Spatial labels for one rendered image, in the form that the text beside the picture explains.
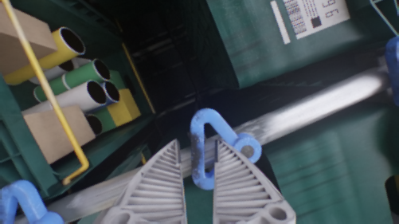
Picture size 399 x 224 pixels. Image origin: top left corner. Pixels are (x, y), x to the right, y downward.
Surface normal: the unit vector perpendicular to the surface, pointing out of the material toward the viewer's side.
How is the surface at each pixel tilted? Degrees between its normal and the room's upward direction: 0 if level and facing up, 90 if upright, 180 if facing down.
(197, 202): 94
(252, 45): 96
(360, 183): 94
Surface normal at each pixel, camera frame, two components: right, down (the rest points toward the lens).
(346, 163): -0.07, 0.14
